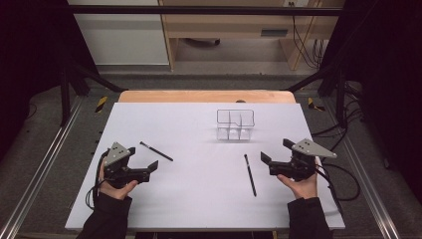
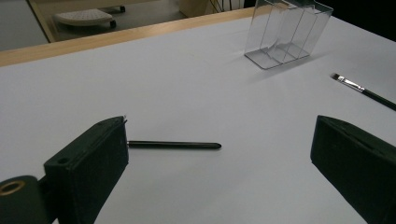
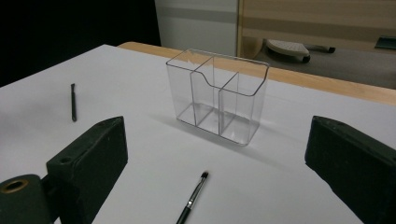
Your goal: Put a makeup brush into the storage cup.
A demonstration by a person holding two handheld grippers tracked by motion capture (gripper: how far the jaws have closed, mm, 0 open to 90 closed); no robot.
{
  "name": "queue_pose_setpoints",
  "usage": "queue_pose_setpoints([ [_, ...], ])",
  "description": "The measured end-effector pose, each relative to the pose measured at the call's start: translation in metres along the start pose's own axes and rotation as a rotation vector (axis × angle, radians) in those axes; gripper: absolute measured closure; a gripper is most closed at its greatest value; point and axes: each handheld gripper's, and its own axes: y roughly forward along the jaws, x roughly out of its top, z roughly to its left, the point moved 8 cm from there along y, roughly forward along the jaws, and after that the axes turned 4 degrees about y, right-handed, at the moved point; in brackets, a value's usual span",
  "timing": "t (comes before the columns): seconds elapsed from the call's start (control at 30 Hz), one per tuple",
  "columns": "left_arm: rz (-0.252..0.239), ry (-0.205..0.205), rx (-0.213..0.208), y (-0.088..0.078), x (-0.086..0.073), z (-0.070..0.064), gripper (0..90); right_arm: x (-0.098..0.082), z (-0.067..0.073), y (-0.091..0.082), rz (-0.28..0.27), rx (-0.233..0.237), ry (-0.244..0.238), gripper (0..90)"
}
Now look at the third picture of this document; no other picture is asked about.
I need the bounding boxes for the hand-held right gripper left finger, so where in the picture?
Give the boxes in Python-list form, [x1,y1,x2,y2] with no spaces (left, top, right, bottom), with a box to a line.
[46,116,129,224]

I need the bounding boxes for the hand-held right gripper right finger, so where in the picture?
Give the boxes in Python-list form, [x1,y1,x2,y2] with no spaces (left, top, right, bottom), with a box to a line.
[304,115,396,224]

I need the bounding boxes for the short black makeup stick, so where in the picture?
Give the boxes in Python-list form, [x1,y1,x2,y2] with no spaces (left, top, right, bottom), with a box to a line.
[70,82,78,122]

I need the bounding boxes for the black pen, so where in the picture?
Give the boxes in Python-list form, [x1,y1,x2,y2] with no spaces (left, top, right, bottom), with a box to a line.
[176,171,209,224]

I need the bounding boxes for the clear acrylic organizer box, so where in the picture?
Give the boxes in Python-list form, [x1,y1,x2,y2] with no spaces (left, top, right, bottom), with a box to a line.
[165,48,270,147]

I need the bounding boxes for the white table sheet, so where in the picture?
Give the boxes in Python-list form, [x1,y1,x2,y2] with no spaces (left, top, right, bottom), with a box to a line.
[0,44,396,224]

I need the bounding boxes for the light wooden desk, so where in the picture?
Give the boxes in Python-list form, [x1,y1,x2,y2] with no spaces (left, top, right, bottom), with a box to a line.
[236,0,396,59]

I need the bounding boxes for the white cabinet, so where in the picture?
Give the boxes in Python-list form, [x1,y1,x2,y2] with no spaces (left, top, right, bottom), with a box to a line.
[154,0,239,57]

